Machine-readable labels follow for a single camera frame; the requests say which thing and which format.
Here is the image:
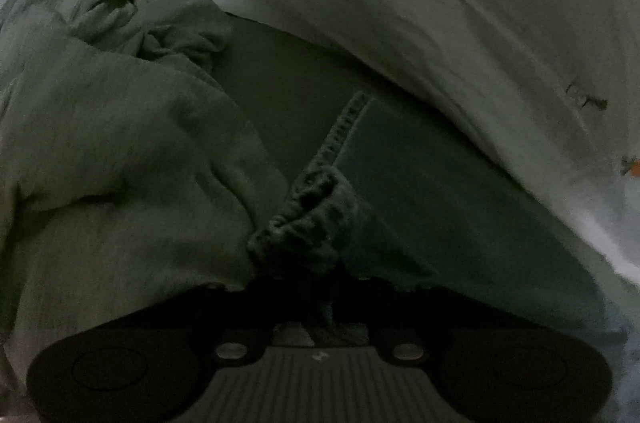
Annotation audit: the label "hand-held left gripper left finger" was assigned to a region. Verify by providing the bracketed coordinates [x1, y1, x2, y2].
[150, 278, 321, 362]

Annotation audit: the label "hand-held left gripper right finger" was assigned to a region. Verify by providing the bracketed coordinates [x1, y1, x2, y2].
[325, 279, 496, 362]

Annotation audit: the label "blue denim jeans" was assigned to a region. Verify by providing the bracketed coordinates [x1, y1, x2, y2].
[247, 90, 631, 339]

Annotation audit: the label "light grey garment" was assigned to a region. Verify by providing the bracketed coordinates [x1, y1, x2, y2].
[0, 0, 301, 354]

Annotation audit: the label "carrot printed white sheet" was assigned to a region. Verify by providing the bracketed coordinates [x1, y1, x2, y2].
[150, 0, 640, 289]

